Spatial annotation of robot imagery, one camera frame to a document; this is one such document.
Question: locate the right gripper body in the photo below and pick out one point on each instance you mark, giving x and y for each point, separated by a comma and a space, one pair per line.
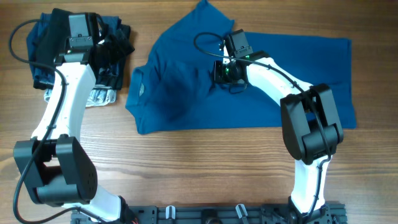
223, 73

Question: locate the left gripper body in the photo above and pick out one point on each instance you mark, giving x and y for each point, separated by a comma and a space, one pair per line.
112, 51

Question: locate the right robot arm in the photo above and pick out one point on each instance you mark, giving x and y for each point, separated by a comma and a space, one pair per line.
311, 126

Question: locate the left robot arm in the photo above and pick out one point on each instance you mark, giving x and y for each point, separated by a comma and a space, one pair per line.
54, 168

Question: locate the folded light grey garment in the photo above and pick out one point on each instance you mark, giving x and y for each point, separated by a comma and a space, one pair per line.
99, 97

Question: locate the folded dark blue garment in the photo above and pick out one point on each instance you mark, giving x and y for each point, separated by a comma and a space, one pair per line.
44, 42

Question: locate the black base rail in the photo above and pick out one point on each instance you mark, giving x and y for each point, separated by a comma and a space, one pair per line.
268, 213

